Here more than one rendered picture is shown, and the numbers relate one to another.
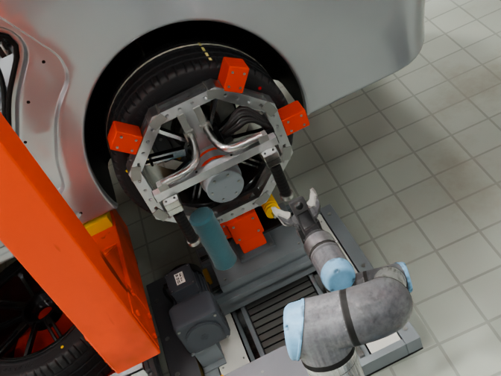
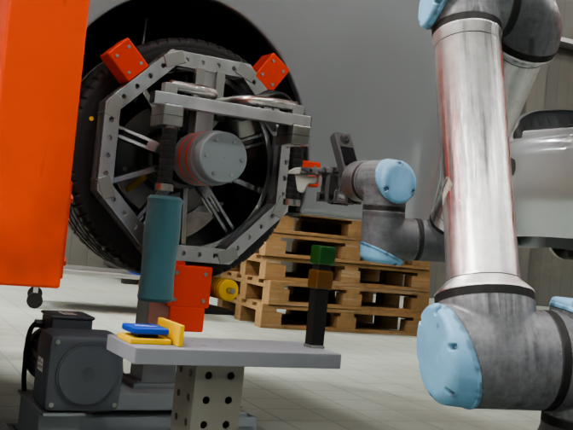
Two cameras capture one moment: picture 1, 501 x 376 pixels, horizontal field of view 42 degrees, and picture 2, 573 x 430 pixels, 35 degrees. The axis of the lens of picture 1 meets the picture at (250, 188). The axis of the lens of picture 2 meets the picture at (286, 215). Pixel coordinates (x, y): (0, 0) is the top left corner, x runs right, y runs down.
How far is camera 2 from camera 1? 1.84 m
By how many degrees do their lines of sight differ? 48
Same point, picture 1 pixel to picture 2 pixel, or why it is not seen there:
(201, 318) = (100, 338)
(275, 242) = not seen: hidden behind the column
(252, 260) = (150, 389)
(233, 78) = (270, 68)
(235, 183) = (235, 160)
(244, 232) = (186, 292)
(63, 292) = (24, 67)
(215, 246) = (164, 246)
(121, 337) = (34, 210)
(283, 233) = not seen: hidden behind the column
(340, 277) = (401, 174)
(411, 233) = not seen: outside the picture
